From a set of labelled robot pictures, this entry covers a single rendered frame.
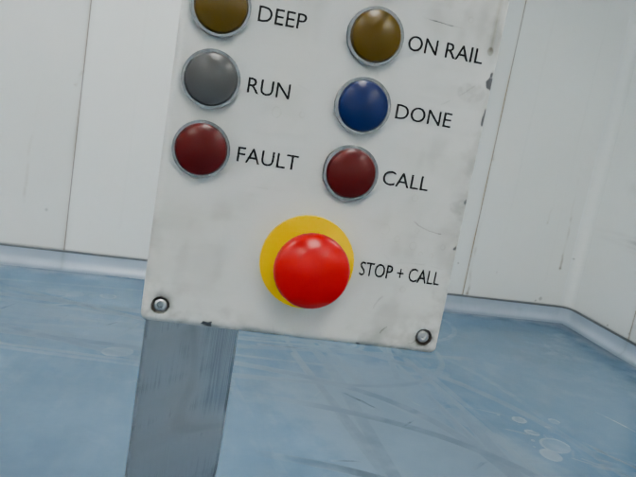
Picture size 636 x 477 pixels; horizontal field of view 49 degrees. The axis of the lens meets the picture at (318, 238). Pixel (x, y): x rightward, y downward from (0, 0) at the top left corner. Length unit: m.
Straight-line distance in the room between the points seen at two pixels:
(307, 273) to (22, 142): 3.65
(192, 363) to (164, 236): 0.11
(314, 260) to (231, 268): 0.05
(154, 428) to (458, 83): 0.29
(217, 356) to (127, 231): 3.53
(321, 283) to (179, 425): 0.17
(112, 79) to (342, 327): 3.55
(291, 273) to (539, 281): 4.38
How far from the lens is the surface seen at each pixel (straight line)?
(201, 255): 0.38
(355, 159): 0.37
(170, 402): 0.48
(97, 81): 3.91
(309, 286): 0.36
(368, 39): 0.38
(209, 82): 0.37
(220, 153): 0.37
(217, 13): 0.37
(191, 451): 0.49
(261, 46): 0.37
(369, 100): 0.37
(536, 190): 4.55
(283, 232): 0.38
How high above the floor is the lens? 1.08
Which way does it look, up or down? 10 degrees down
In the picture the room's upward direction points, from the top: 10 degrees clockwise
